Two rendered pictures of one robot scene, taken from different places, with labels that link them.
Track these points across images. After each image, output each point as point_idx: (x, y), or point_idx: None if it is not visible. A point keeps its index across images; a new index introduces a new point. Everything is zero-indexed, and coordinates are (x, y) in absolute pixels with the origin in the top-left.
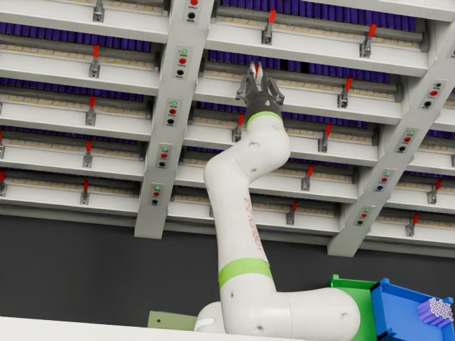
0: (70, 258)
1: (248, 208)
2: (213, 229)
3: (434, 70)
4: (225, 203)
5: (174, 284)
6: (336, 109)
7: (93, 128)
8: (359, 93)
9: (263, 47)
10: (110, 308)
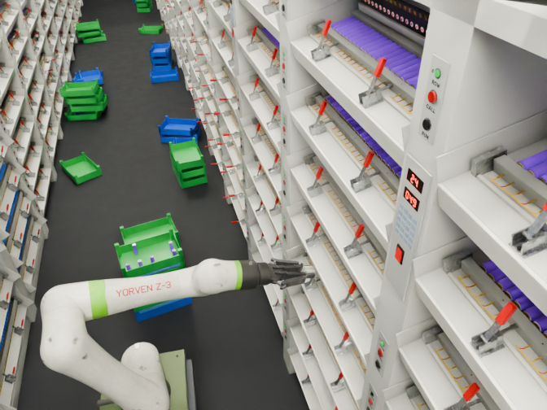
0: (251, 329)
1: (159, 285)
2: None
3: (369, 371)
4: (161, 273)
5: (256, 394)
6: (333, 348)
7: (271, 252)
8: (358, 357)
9: (304, 246)
10: (224, 363)
